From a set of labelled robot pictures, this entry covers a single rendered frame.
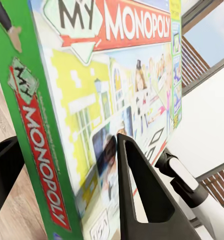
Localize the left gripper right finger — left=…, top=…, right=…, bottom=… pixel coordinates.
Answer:
left=117, top=133, right=202, bottom=240

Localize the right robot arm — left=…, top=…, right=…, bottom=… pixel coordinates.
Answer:
left=155, top=150, right=224, bottom=240

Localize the board game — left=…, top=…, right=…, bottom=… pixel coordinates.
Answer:
left=0, top=0, right=182, bottom=240

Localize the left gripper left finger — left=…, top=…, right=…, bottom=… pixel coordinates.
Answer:
left=0, top=136, right=25, bottom=210

